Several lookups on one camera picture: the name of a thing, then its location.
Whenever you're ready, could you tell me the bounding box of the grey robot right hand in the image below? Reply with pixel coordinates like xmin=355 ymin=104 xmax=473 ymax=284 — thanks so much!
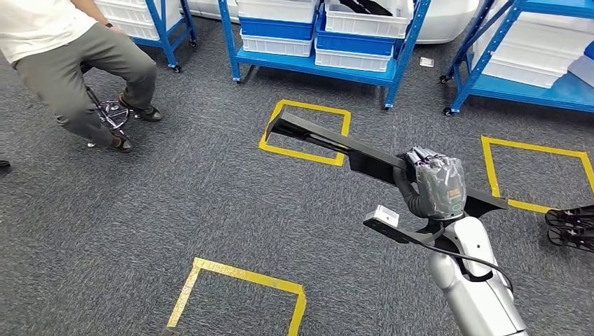
xmin=393 ymin=146 xmax=467 ymax=221

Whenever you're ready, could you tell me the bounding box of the black plastic panel part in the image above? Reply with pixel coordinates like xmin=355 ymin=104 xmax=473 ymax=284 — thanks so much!
xmin=265 ymin=110 xmax=509 ymax=219

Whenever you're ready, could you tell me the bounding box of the blue metal shelf rack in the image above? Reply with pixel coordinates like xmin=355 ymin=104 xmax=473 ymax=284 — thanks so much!
xmin=216 ymin=0 xmax=432 ymax=111
xmin=132 ymin=0 xmax=198 ymax=74
xmin=439 ymin=0 xmax=594 ymax=117

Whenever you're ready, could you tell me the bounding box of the black curved trim part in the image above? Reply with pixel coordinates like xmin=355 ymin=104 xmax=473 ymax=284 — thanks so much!
xmin=338 ymin=0 xmax=393 ymax=17

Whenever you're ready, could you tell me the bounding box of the yellow floor tape square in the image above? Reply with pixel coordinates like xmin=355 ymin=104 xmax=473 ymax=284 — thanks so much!
xmin=481 ymin=135 xmax=594 ymax=214
xmin=258 ymin=98 xmax=352 ymax=167

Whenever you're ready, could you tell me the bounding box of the large white plastic crate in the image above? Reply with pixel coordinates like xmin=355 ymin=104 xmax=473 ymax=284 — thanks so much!
xmin=473 ymin=11 xmax=594 ymax=71
xmin=109 ymin=16 xmax=163 ymax=41
xmin=480 ymin=55 xmax=565 ymax=89
xmin=95 ymin=0 xmax=182 ymax=23

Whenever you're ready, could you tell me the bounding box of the chrome base stool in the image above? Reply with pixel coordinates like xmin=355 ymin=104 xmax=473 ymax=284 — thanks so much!
xmin=81 ymin=62 xmax=133 ymax=149

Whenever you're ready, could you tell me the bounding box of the person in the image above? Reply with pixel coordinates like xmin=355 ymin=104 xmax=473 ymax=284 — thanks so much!
xmin=0 ymin=0 xmax=163 ymax=154

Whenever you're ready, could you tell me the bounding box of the black cable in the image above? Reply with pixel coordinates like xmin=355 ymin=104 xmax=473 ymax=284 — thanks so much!
xmin=420 ymin=241 xmax=515 ymax=293

